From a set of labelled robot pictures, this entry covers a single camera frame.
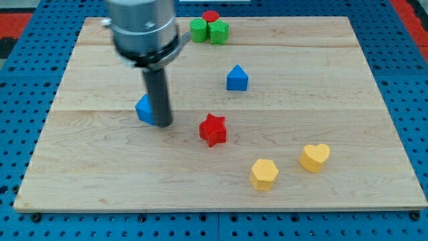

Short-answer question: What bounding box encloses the green star block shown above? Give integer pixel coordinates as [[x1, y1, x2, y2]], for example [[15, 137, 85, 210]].
[[208, 19, 229, 45]]

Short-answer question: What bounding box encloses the red cylinder block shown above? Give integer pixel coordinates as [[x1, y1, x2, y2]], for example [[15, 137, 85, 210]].
[[202, 10, 220, 23]]

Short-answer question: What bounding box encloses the blue cube block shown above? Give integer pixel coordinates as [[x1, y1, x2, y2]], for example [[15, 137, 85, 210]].
[[135, 94, 155, 125]]

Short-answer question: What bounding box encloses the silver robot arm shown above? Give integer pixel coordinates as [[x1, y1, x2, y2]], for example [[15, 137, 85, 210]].
[[103, 0, 192, 127]]

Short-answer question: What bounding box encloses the wooden board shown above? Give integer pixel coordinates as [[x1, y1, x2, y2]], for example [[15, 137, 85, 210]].
[[13, 17, 427, 213]]

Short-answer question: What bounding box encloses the red star block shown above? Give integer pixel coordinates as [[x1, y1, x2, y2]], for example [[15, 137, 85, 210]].
[[199, 113, 227, 147]]

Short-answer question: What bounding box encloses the blue triangle block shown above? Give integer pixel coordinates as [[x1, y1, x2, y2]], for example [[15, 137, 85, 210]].
[[226, 65, 249, 91]]

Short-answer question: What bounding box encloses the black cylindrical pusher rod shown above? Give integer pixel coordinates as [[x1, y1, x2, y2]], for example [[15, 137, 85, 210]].
[[142, 68, 173, 127]]

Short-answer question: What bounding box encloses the green cylinder block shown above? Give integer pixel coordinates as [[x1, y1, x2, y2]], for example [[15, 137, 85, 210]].
[[189, 18, 208, 43]]

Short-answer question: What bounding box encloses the yellow heart block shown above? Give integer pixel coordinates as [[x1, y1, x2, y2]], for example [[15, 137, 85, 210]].
[[299, 143, 330, 173]]

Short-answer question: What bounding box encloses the yellow hexagon block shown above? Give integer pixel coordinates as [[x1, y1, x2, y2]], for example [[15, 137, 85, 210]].
[[249, 159, 279, 191]]

